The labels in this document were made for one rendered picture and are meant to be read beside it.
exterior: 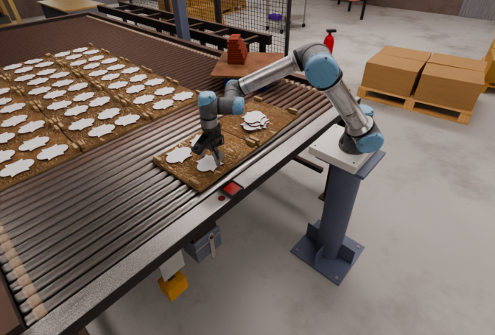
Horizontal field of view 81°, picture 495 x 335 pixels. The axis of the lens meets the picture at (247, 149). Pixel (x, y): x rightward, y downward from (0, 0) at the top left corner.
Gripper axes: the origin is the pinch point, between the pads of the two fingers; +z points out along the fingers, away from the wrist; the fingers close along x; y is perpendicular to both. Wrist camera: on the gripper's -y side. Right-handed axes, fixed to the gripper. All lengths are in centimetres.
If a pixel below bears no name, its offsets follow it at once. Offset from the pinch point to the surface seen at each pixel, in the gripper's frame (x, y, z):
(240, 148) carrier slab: -3.4, 18.7, 0.6
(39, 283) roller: 2, -77, 4
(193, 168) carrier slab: 4.0, -7.2, 1.0
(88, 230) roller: 11, -56, 4
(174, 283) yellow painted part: -21, -43, 25
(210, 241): -23.5, -24.8, 14.7
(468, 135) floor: -101, 286, 90
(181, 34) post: 168, 126, -7
